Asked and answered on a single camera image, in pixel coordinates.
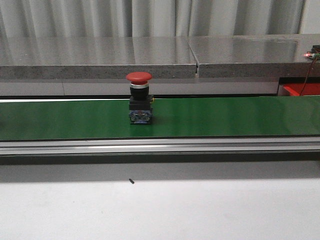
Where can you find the white pleated curtain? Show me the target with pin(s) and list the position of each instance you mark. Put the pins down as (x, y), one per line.
(157, 18)

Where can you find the small circuit board red LED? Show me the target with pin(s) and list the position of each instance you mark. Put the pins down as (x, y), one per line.
(312, 55)

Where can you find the aluminium conveyor frame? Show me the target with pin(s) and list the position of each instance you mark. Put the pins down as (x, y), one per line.
(211, 145)

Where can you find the green conveyor belt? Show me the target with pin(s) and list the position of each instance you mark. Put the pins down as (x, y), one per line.
(172, 117)

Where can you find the grey stone countertop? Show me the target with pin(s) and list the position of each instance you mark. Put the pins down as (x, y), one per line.
(164, 57)

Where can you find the red plastic tray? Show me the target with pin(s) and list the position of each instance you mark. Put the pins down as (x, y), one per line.
(299, 89)

